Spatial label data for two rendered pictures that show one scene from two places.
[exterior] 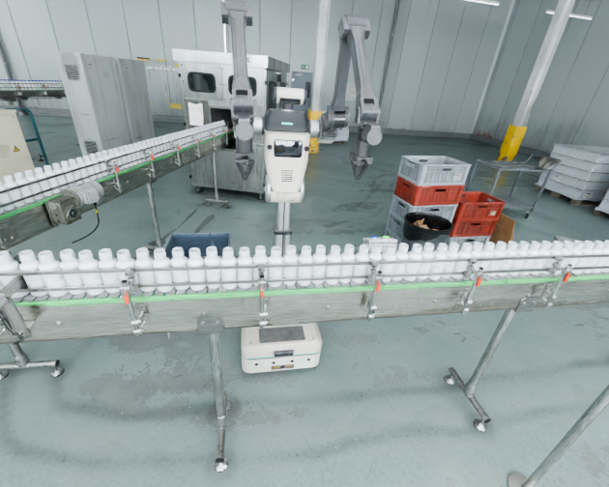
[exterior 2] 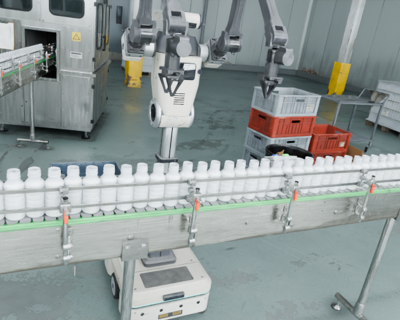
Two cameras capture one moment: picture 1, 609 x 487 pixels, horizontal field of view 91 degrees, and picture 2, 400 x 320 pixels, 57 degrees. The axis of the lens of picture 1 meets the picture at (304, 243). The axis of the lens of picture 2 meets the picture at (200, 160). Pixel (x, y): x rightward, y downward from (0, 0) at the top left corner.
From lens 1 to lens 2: 54 cm
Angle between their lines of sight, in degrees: 15
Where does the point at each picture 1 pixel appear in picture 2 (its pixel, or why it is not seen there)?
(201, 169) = (8, 103)
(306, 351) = (197, 291)
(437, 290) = (337, 200)
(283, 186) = (175, 110)
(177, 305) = (105, 228)
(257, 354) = (145, 300)
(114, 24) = not seen: outside the picture
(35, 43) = not seen: outside the picture
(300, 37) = not seen: outside the picture
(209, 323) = (134, 246)
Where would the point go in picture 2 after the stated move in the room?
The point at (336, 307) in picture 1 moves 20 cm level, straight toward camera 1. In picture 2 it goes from (254, 223) to (264, 250)
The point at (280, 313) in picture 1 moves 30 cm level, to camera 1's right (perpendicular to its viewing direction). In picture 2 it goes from (204, 232) to (272, 232)
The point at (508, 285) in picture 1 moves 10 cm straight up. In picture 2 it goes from (390, 193) to (397, 176)
